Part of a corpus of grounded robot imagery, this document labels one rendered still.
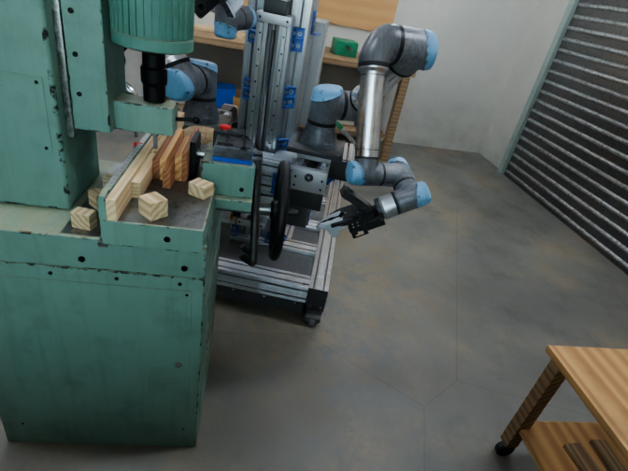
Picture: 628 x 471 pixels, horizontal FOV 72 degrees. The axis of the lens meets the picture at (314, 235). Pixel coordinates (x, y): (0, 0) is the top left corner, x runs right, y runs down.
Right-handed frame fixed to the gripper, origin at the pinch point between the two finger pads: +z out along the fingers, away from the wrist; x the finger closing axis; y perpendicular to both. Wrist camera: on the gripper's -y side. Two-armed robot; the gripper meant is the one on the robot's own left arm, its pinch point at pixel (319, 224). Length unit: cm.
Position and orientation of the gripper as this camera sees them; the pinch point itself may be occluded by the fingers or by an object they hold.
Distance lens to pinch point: 136.1
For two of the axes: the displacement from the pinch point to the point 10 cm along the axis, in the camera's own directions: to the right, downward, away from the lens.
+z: -9.3, 3.3, 1.2
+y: 3.5, 7.8, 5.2
